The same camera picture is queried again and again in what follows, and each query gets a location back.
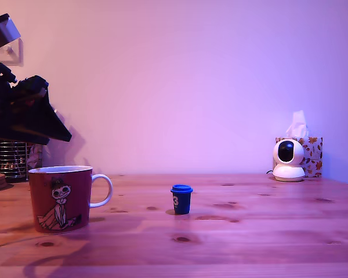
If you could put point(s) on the white tissue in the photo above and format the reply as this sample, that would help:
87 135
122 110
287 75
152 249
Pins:
298 126

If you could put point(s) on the white light switch plate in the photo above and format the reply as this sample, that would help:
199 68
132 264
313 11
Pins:
15 58

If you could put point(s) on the small white round camera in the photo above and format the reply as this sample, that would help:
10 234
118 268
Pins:
288 172

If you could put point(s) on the leaf print tissue box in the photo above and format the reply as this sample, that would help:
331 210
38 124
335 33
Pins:
314 156

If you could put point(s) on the crumpled patterned cloth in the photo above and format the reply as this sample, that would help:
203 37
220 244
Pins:
36 156

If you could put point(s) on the red cartoon figure mug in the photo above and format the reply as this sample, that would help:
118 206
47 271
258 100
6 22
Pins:
61 179

